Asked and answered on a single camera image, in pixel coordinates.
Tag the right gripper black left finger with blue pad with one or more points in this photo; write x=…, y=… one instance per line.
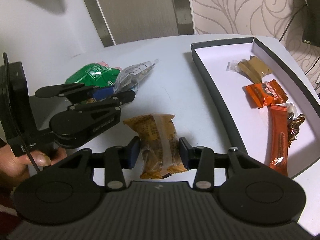
x=114, y=160

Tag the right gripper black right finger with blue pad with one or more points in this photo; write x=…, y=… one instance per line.
x=204, y=160

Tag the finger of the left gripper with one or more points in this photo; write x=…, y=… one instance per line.
x=75, y=92
x=115, y=100

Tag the clear packet white label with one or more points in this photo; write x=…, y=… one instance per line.
x=132, y=75

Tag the large green snack bag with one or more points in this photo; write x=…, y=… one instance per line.
x=94, y=74

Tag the red-striped cracker snack bag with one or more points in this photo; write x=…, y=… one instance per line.
x=106, y=65

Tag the clear bag golden biscuits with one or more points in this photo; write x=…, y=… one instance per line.
x=159, y=145

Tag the long orange snack bar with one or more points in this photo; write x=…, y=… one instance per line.
x=279, y=149

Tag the small orange chocolate packet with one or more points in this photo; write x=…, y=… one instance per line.
x=266, y=93

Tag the dark brown foil candy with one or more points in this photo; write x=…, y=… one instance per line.
x=293, y=128

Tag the tan brown pastry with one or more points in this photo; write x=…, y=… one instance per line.
x=254, y=69

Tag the clear packet pink candies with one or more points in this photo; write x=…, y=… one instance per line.
x=233, y=66

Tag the clear packet white ball candy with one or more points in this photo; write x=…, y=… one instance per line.
x=291, y=111

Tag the person's left hand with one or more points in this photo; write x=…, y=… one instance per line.
x=15, y=169

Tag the grey metal chair back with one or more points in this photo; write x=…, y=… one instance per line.
x=122, y=21

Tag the dark grey white-lined box lid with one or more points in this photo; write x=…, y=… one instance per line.
x=246, y=125

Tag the black device on right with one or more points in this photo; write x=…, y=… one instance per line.
x=311, y=30

